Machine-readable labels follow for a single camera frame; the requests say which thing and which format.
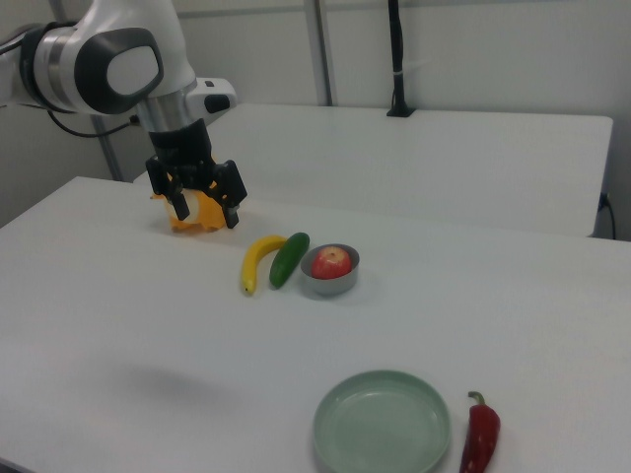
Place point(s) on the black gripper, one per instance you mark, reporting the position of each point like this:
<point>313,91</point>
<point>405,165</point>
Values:
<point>182,148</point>

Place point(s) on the grey partition frame post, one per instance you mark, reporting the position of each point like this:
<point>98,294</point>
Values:
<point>323,49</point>

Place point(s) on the orange plush toy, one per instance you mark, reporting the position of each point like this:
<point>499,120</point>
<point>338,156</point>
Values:
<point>209,215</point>

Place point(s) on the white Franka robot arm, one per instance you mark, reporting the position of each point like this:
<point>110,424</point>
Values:
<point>98,59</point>

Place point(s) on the black pole with base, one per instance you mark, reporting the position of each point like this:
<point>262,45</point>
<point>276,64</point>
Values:
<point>398,49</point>

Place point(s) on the red chili pepper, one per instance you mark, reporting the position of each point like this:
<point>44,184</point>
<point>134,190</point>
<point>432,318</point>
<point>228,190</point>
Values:
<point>480,433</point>

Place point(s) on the yellow banana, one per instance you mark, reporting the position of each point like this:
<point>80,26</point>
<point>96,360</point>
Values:
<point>256,256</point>

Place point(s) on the red apple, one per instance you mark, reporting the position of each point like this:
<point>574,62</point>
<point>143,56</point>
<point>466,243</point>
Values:
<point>331,262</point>

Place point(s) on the green cucumber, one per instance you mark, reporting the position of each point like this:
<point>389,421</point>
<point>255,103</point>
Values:
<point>288,258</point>

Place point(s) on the grey round bowl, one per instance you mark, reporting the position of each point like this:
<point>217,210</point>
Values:
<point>330,286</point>

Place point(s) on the pale green plate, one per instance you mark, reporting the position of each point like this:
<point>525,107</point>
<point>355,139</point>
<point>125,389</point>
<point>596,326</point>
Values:
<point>382,424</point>

